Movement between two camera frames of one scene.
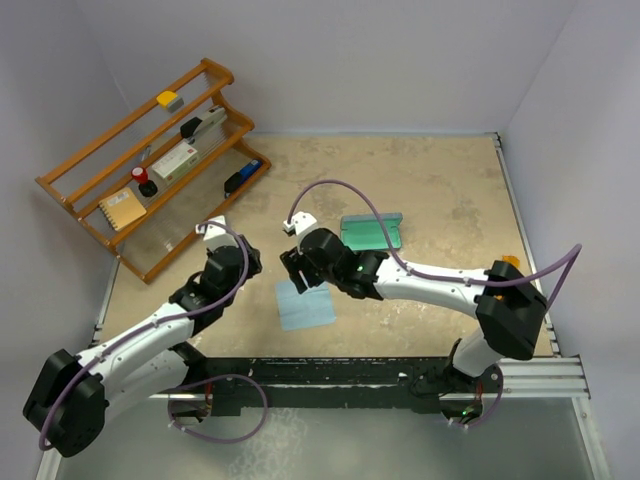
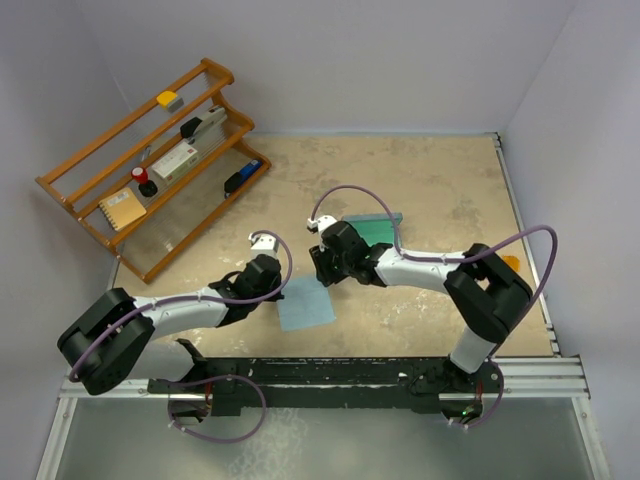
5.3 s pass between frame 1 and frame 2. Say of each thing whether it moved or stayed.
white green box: stayed
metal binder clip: stayed
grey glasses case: stayed
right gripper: moved
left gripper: moved
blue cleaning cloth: stayed
